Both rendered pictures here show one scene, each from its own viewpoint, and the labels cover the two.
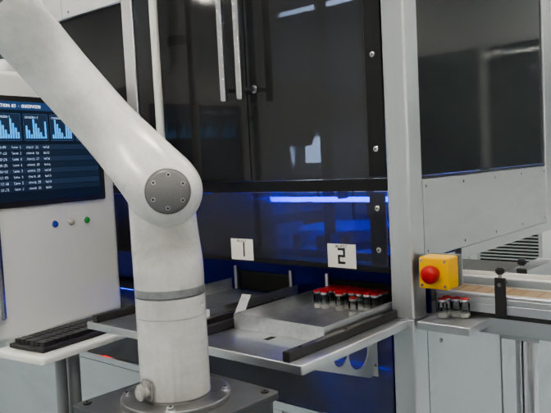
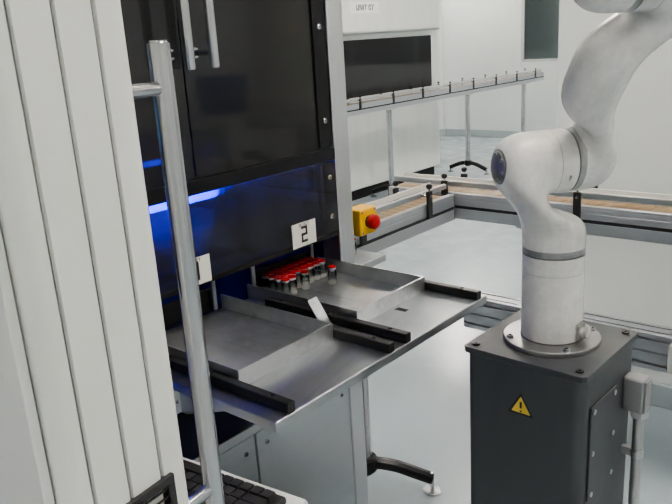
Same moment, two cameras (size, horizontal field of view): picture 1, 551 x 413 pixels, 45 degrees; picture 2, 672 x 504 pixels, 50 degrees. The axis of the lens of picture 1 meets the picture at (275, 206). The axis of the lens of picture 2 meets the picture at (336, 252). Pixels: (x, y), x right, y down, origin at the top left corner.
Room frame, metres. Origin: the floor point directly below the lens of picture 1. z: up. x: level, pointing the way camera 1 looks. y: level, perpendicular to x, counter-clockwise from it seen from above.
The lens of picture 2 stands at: (1.55, 1.54, 1.47)
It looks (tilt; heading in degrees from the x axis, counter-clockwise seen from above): 16 degrees down; 270
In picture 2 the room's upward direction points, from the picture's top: 4 degrees counter-clockwise
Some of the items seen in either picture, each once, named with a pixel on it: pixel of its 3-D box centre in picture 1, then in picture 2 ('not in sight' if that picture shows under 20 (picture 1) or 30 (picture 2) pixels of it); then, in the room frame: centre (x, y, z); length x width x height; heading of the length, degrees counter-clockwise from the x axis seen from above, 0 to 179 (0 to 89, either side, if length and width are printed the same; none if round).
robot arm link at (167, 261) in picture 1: (164, 222); (539, 193); (1.16, 0.20, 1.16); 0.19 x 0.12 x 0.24; 13
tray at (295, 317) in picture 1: (322, 311); (335, 287); (1.56, -0.10, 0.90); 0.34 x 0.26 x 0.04; 139
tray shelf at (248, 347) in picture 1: (251, 320); (310, 327); (1.62, 0.07, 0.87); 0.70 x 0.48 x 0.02; 49
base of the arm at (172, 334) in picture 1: (173, 346); (552, 295); (1.13, 0.19, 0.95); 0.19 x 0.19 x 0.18
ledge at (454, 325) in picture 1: (456, 321); (352, 259); (1.51, -0.40, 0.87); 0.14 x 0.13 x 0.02; 139
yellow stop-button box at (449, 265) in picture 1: (439, 270); (358, 219); (1.49, -0.37, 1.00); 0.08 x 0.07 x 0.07; 139
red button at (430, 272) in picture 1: (430, 274); (372, 221); (1.45, -0.34, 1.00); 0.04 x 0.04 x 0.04; 49
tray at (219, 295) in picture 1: (221, 297); (229, 335); (1.78, 0.16, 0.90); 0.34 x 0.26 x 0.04; 139
